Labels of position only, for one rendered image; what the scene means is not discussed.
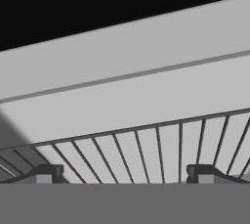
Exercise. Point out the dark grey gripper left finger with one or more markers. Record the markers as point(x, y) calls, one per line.
point(49, 171)

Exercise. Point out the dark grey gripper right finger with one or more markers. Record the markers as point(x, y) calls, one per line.
point(201, 170)

